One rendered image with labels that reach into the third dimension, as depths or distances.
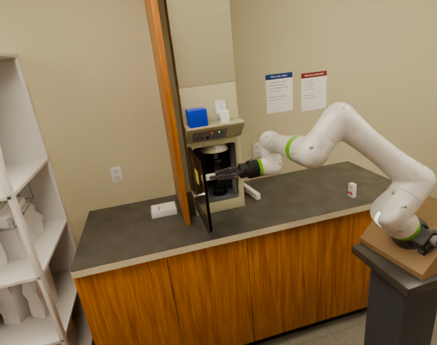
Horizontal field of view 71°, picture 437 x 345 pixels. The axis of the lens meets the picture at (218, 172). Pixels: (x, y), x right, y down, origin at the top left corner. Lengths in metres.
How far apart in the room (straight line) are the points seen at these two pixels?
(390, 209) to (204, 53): 1.15
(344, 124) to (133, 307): 1.41
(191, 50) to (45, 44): 0.90
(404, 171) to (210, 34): 1.11
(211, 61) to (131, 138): 0.80
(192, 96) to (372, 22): 1.56
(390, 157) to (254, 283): 1.08
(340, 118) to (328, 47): 1.36
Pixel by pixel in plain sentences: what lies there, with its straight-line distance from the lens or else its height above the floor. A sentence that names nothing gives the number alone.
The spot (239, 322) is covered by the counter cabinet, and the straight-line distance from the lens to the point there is 2.11.
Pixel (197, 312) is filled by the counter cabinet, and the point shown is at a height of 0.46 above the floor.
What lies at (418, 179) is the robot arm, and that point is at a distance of 1.38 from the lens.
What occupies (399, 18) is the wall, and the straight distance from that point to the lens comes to 2.89.
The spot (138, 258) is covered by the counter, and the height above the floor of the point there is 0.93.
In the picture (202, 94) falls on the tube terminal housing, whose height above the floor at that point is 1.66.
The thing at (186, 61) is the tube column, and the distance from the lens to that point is 1.70.
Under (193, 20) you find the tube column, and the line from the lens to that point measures 1.72.
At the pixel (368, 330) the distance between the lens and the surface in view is 1.91.
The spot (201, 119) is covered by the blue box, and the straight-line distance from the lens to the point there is 1.62.
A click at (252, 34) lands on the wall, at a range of 2.26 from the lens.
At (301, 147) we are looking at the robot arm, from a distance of 1.19.
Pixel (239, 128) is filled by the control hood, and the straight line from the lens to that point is 1.72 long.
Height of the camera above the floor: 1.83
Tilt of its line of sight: 20 degrees down
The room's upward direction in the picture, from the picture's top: 6 degrees counter-clockwise
